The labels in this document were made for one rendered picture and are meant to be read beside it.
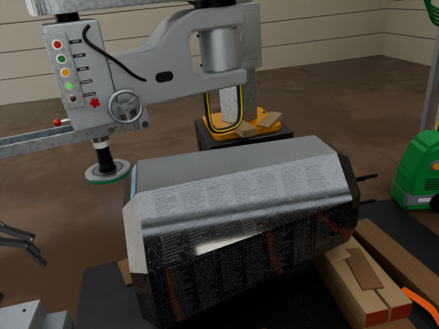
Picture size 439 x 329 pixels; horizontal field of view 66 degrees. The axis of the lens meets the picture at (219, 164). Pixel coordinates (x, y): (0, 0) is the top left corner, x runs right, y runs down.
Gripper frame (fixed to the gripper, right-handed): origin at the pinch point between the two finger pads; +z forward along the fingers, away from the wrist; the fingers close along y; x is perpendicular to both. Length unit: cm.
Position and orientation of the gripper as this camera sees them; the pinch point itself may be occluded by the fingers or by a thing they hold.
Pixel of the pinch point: (20, 279)
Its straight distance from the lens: 108.1
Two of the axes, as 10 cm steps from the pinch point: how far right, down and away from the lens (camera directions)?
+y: -7.8, 6.2, -1.4
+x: 3.2, 1.8, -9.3
